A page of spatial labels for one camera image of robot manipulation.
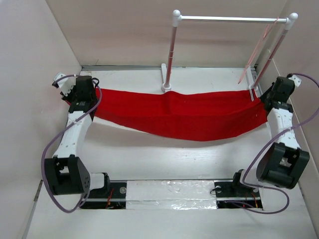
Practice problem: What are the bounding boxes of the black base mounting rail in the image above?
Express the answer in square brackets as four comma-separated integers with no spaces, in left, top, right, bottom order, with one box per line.
[81,179,263,210]

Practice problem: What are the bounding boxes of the white metal clothes rack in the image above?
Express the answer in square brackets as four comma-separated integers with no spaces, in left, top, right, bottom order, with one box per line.
[160,9,299,93]

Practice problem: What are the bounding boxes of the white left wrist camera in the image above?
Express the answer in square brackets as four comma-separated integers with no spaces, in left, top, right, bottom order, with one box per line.
[52,72,77,96]

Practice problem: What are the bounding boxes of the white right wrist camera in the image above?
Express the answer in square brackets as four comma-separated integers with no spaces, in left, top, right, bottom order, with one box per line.
[287,74,302,88]

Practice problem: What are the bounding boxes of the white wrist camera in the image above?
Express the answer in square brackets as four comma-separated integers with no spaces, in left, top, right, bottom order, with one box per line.
[52,72,77,96]
[287,74,302,88]

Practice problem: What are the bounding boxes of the red trousers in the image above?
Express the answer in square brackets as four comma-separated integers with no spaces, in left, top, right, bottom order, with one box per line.
[95,89,267,141]

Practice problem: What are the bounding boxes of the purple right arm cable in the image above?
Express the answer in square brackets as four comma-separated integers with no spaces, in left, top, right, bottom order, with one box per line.
[229,73,319,214]

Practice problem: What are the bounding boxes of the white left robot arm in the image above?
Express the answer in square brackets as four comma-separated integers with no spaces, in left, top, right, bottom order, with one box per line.
[44,73,111,198]

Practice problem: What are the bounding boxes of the pink wire hanger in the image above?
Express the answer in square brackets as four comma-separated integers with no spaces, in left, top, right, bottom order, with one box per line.
[237,17,279,84]

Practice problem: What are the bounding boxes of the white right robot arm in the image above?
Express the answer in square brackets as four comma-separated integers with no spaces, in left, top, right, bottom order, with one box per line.
[256,74,310,189]

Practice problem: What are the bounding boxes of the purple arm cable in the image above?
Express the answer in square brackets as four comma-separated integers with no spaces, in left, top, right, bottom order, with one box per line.
[229,73,319,214]
[41,74,103,214]

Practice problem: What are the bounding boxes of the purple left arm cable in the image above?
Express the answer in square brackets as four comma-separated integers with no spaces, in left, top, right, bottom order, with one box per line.
[41,74,103,214]

